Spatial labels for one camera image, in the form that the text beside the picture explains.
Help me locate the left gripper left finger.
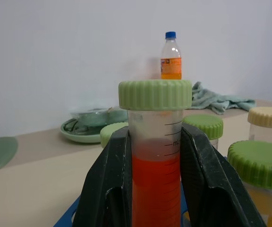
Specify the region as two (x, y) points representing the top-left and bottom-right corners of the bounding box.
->
(72, 125), (134, 227)

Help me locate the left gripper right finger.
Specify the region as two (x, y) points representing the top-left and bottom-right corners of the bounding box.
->
(179, 122), (268, 227)

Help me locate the yellow-orange tube green cap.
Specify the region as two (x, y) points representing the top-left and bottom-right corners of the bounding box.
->
(227, 140), (272, 227)

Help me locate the red labelled tube green cap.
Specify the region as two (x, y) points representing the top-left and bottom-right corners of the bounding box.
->
(118, 79), (193, 227)

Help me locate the red tube pale green cap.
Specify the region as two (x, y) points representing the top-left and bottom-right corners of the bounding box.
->
(100, 121), (130, 149)

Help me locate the orange tube dark green cap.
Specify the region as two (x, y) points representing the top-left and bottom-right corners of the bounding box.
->
(181, 114), (224, 152)

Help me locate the blue test tube rack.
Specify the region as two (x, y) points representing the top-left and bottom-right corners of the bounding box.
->
(53, 155), (272, 227)

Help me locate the dark liquid tube cream cap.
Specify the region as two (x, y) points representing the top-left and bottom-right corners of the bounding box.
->
(247, 106), (272, 150)

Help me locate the pale green plate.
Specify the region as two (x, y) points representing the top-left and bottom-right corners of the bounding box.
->
(60, 117), (128, 144)

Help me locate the pale green cup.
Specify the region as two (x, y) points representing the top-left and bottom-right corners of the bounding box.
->
(70, 106), (128, 136)

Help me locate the crumpled teal cloth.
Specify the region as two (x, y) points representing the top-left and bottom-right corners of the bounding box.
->
(189, 81), (257, 115)

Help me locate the orange soda bottle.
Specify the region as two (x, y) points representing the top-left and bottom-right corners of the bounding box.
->
(160, 31), (183, 80)

